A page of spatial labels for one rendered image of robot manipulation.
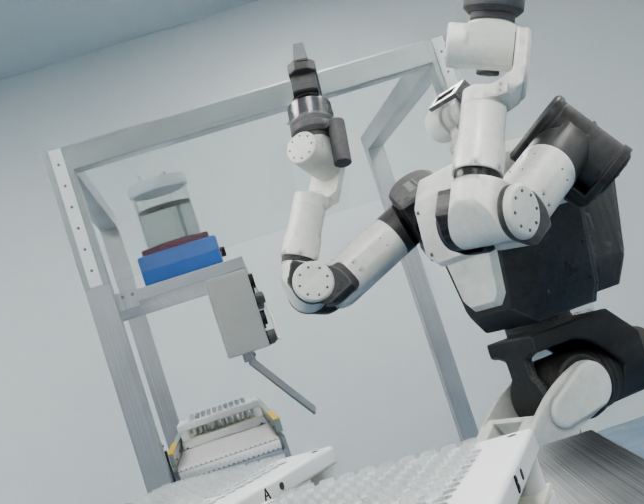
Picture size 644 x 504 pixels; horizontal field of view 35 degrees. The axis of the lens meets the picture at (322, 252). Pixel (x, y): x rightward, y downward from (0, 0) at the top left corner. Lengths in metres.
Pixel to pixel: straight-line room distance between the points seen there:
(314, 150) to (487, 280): 0.44
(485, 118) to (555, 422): 0.54
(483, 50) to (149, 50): 4.62
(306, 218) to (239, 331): 0.64
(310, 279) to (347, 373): 3.91
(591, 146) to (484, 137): 0.25
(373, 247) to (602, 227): 0.42
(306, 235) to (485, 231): 0.59
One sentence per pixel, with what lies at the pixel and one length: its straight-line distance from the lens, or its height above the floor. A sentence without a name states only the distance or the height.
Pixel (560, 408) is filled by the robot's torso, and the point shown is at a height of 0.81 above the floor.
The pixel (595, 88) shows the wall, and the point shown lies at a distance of 6.18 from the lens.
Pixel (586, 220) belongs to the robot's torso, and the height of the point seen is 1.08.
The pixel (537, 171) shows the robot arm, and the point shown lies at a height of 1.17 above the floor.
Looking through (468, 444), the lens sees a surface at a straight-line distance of 0.81.
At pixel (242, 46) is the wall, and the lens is 6.00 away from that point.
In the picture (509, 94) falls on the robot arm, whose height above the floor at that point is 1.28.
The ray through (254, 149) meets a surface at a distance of 2.51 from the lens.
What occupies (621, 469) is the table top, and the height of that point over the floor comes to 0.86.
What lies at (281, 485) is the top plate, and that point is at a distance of 1.05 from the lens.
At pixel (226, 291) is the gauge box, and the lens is 2.53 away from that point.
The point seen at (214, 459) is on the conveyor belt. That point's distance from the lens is 2.56.
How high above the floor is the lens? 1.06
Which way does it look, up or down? 4 degrees up
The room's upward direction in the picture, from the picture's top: 18 degrees counter-clockwise
